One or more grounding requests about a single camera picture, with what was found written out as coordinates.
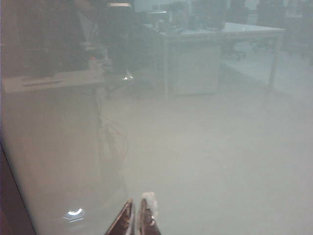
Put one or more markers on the white office table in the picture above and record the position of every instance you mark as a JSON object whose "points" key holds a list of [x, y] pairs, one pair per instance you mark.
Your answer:
{"points": [[244, 29]]}

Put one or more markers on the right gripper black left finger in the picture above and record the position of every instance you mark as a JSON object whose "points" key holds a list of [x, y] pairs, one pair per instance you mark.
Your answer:
{"points": [[126, 220]]}

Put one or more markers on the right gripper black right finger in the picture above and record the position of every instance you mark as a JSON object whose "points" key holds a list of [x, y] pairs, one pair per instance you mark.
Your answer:
{"points": [[146, 218]]}

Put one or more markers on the black office chair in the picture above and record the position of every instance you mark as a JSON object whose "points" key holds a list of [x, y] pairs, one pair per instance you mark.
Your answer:
{"points": [[238, 49]]}

